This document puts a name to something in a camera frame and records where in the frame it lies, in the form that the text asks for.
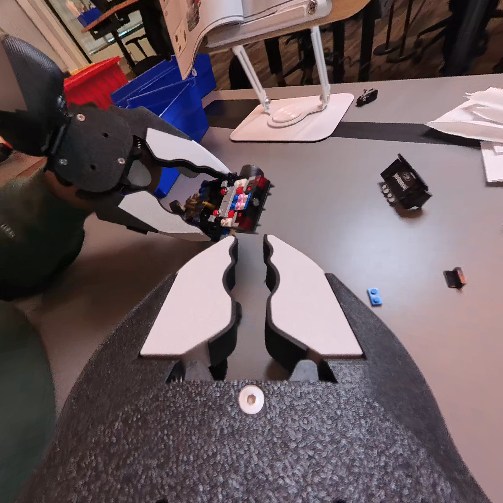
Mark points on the small black lego figure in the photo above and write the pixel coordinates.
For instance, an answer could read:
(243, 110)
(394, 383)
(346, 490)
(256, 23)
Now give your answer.
(367, 97)

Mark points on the white printed sheet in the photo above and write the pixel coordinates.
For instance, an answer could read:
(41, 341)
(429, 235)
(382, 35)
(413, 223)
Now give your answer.
(493, 161)

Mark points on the blue plastic bin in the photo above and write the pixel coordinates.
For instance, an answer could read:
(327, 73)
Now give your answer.
(89, 17)
(184, 114)
(204, 74)

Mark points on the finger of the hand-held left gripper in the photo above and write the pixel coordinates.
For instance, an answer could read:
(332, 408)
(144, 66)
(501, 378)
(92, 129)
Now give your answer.
(184, 149)
(157, 218)

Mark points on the wooden desk with black legs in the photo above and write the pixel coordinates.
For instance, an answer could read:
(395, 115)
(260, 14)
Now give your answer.
(110, 15)

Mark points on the black printed lego panel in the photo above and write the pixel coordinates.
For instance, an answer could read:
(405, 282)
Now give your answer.
(406, 182)

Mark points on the person's left forearm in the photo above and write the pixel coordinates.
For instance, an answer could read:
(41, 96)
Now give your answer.
(35, 235)

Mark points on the white booklet stand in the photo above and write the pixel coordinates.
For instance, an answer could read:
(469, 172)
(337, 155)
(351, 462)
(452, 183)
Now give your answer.
(290, 118)

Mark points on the red plastic bin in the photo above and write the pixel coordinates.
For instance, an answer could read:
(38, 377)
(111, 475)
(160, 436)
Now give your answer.
(94, 82)

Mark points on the lego instruction booklet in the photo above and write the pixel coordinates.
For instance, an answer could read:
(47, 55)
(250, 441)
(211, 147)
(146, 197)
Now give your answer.
(188, 23)

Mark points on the black lego piece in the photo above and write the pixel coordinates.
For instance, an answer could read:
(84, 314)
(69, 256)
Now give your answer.
(455, 278)

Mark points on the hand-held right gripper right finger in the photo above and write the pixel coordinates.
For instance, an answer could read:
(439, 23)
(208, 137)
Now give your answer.
(314, 314)

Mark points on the black table frame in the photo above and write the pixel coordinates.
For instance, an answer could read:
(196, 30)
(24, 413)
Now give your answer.
(365, 31)

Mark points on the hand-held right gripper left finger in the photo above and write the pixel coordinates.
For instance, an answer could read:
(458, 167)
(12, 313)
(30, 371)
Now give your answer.
(192, 314)

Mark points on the white paper bag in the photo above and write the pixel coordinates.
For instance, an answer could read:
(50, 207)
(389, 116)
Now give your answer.
(471, 114)

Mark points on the black lego car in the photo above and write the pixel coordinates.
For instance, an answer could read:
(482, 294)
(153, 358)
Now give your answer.
(232, 200)

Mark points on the blue lego plate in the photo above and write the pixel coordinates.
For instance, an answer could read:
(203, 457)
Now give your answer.
(375, 296)

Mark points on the person's green sweatshirt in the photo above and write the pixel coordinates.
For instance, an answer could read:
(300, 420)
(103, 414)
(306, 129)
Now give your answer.
(19, 393)

